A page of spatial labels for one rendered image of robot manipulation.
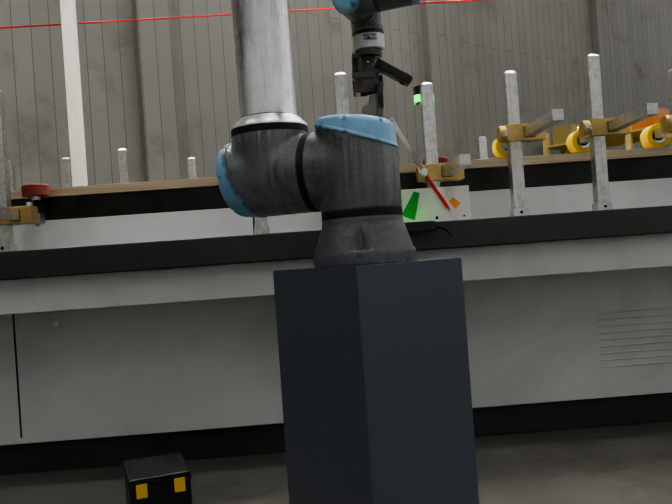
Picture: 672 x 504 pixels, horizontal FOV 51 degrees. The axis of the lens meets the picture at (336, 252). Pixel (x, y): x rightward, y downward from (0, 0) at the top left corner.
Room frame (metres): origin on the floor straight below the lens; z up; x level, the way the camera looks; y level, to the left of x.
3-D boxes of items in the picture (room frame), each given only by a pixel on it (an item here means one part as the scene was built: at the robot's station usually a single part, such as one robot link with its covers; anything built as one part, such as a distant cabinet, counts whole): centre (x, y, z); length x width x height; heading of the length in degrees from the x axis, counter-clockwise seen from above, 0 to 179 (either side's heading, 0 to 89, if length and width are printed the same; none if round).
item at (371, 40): (2.01, -0.13, 1.21); 0.10 x 0.09 x 0.05; 2
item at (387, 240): (1.32, -0.05, 0.65); 0.19 x 0.19 x 0.10
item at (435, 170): (2.10, -0.32, 0.85); 0.14 x 0.06 x 0.05; 92
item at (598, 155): (2.11, -0.80, 0.93); 0.04 x 0.04 x 0.48; 2
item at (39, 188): (2.20, 0.91, 0.85); 0.08 x 0.08 x 0.11
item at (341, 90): (2.09, -0.05, 0.92); 0.04 x 0.04 x 0.48; 2
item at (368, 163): (1.32, -0.04, 0.79); 0.17 x 0.15 x 0.18; 69
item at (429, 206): (2.07, -0.27, 0.75); 0.26 x 0.01 x 0.10; 92
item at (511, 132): (2.11, -0.57, 0.95); 0.14 x 0.06 x 0.05; 92
